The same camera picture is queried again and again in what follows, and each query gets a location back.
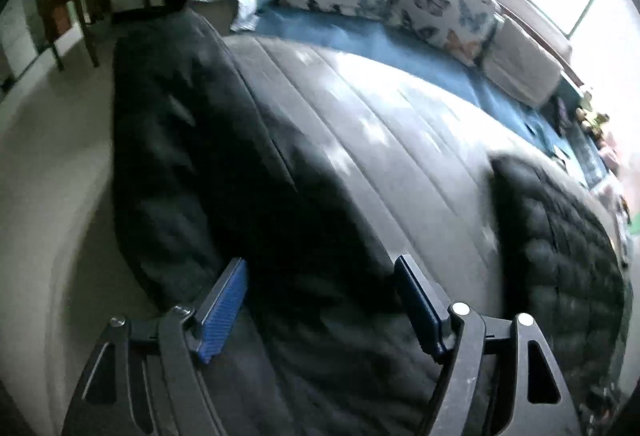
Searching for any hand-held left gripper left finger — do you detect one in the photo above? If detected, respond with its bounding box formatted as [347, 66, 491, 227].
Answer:
[62, 257, 249, 436]

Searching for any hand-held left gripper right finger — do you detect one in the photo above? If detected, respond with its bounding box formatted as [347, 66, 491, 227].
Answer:
[394, 255, 581, 436]

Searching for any black puffer jacket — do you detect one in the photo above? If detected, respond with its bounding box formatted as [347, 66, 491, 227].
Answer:
[112, 10, 628, 436]

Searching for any grey quilted bedspread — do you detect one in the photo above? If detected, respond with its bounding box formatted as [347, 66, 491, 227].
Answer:
[190, 0, 632, 422]

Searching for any blue bed sheet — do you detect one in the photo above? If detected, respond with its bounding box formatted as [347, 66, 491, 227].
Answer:
[220, 0, 618, 189]

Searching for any pink plush toy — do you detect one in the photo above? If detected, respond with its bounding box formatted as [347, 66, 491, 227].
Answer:
[599, 136, 623, 174]

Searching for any yellow green plush toy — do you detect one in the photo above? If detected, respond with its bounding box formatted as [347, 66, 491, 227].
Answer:
[575, 88, 612, 137]

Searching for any white pillow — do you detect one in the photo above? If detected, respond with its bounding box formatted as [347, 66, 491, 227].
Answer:
[482, 16, 564, 109]

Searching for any white cabinet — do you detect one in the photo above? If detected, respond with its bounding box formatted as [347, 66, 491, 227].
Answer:
[0, 0, 40, 82]

